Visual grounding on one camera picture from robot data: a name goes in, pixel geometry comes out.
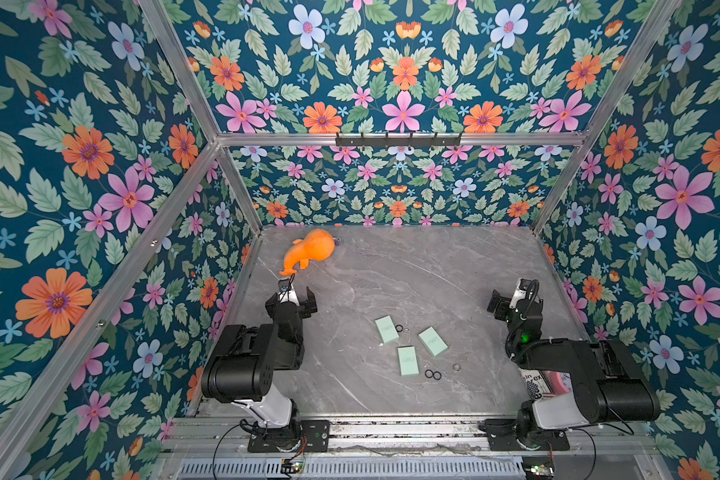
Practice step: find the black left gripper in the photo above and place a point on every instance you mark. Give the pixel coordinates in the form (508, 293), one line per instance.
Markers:
(301, 307)

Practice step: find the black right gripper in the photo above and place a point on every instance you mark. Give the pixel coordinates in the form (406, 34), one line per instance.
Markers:
(505, 304)

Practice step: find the mint green box lid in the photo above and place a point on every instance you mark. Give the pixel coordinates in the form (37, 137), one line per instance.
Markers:
(408, 361)

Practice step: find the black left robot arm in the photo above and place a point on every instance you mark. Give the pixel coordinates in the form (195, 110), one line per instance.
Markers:
(241, 367)

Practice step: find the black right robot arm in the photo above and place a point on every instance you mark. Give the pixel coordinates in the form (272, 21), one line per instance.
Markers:
(606, 383)

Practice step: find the orange plush toy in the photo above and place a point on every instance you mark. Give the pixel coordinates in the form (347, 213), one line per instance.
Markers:
(317, 245)

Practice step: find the pink alarm clock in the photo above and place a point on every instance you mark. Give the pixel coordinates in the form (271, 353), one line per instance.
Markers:
(560, 382)

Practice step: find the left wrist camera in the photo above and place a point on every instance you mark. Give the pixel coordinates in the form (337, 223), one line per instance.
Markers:
(286, 293)

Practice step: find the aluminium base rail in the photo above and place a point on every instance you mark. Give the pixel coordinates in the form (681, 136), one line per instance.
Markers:
(461, 434)

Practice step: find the black hook rail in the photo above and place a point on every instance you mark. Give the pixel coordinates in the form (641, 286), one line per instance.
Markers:
(415, 140)

